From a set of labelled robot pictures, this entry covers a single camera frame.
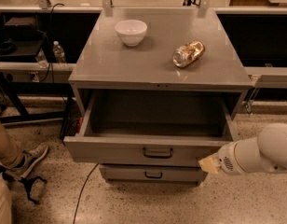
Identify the black lower drawer handle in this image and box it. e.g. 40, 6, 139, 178
144, 172, 163, 179

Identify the grey top drawer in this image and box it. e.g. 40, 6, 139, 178
64, 90, 236, 167

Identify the black drawer handle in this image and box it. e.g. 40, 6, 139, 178
143, 147, 173, 159
144, 172, 163, 179

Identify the grey drawer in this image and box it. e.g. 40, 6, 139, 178
64, 90, 236, 167
99, 164, 207, 186

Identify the black side table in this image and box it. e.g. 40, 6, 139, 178
0, 14, 74, 123

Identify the black floor cable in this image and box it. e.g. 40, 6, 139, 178
72, 162, 101, 224

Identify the shiny crumpled metallic can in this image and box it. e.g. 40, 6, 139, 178
172, 40, 205, 68

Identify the clear plastic water bottle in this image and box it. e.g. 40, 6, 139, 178
53, 41, 66, 63

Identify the grey lower drawer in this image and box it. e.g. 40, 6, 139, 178
99, 164, 207, 186

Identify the beige trouser leg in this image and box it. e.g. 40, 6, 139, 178
0, 122, 23, 169

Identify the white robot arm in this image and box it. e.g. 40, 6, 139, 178
198, 123, 287, 175

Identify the black top drawer handle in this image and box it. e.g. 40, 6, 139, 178
143, 147, 173, 159

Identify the grey metal drawer cabinet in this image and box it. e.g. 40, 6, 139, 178
69, 7, 252, 117

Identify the white ceramic bowl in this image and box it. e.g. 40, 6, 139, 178
115, 20, 147, 47

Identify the beige trouser knee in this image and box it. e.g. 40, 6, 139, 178
0, 178, 12, 224

